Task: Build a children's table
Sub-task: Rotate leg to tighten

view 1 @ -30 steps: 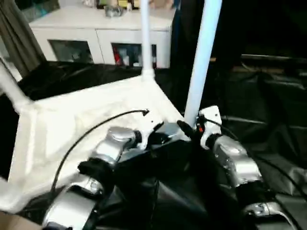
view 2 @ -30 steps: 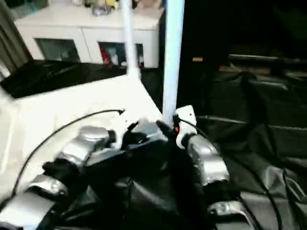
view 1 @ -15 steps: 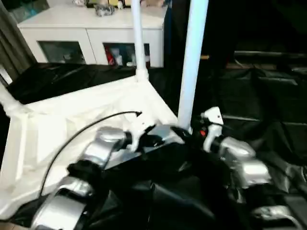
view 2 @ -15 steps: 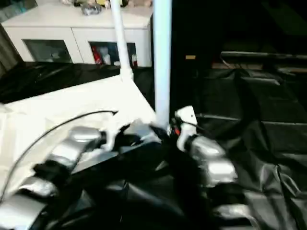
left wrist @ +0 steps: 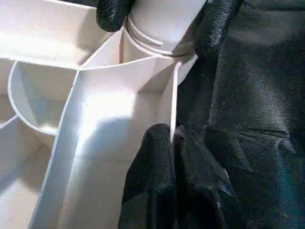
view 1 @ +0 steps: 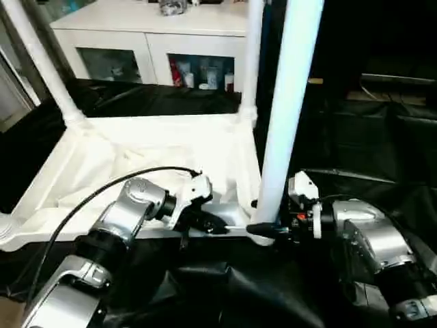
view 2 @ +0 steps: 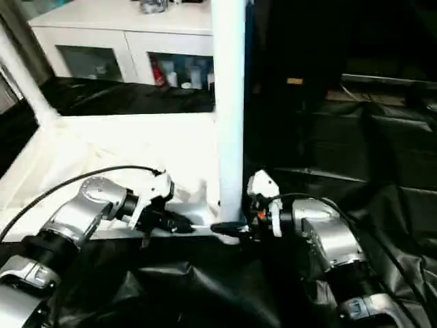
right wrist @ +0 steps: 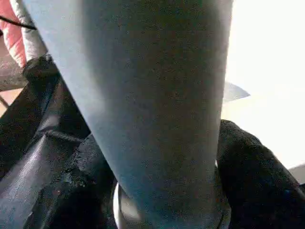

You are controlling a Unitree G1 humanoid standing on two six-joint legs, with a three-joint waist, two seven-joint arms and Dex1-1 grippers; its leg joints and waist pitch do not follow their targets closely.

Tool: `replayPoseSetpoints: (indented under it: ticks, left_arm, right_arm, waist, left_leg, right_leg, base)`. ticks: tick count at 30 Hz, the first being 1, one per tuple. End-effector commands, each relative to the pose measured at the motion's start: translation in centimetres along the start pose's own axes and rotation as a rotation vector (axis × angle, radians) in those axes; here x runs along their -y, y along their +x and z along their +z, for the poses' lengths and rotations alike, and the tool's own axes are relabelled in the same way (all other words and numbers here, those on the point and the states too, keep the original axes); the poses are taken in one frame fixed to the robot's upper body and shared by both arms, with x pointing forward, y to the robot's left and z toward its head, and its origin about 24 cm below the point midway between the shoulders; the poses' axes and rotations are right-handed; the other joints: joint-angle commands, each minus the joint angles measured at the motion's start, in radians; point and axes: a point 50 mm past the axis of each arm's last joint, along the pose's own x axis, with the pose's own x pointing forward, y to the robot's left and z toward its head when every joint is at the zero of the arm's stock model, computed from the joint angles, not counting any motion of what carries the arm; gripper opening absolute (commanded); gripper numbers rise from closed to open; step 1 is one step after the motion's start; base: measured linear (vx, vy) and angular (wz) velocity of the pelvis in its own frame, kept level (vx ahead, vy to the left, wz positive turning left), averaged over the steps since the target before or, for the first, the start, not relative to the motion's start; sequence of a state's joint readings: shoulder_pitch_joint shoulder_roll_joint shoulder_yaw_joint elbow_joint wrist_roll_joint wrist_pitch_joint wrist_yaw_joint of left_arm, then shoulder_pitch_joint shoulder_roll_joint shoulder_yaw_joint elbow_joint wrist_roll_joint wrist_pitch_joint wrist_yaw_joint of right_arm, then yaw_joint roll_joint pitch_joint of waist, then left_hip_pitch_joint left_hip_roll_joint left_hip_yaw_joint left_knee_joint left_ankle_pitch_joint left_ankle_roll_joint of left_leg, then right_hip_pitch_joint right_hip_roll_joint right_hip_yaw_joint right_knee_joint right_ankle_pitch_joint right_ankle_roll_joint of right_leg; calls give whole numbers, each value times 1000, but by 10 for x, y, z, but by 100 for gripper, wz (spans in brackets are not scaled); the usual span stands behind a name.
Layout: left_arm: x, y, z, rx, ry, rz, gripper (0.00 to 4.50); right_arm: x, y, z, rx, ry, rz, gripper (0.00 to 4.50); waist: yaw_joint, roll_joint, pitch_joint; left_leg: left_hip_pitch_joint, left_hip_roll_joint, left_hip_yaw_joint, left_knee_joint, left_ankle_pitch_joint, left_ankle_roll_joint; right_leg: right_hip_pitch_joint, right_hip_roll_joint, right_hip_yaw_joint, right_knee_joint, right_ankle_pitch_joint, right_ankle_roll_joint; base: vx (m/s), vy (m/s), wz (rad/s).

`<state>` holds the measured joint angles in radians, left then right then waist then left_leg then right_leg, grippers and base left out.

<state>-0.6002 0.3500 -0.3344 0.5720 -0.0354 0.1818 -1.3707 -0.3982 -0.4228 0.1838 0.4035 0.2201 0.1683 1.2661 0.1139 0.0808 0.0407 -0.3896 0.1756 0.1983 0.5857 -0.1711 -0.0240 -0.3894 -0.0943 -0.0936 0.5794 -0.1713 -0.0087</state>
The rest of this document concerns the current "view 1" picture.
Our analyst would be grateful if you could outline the silver metal rail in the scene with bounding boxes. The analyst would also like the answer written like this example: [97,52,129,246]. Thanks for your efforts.
[361,72,437,88]

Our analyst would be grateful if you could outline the white plastic table top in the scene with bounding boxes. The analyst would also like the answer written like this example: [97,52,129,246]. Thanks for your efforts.
[0,111,266,252]

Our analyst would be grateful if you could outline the black mat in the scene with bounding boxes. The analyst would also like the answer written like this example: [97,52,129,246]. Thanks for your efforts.
[0,77,437,328]

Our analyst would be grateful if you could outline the grey curtain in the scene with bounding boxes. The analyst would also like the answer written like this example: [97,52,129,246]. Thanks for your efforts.
[0,0,76,103]

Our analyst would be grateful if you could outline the white cabinet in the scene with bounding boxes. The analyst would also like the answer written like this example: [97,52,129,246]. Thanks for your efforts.
[49,0,252,93]

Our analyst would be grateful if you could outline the white plastic table leg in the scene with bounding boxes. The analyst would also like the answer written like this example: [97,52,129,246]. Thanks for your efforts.
[246,0,326,247]
[2,0,87,128]
[239,0,265,128]

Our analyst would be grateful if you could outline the red bottle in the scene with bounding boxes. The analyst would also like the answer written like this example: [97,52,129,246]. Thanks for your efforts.
[171,60,183,87]

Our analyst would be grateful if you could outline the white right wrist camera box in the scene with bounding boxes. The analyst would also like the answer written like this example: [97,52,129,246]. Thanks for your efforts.
[287,172,323,240]

